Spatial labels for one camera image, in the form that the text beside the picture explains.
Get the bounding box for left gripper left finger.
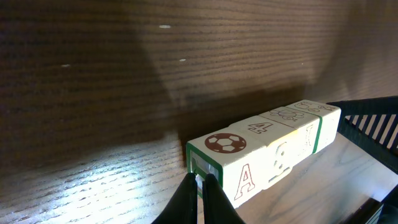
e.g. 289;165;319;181
152;173;198;224

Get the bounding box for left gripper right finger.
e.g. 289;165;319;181
203;174;245;224

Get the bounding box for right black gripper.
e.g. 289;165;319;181
329;96;397;224

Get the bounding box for white block dragonfly picture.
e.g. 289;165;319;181
287;100;341;154

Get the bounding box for white block soccer ball picture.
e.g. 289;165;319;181
186;128;265;208

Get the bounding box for white block red edge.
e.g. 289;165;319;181
259;106;320;166

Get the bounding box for green edged alphabet block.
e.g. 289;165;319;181
230;115;298;190

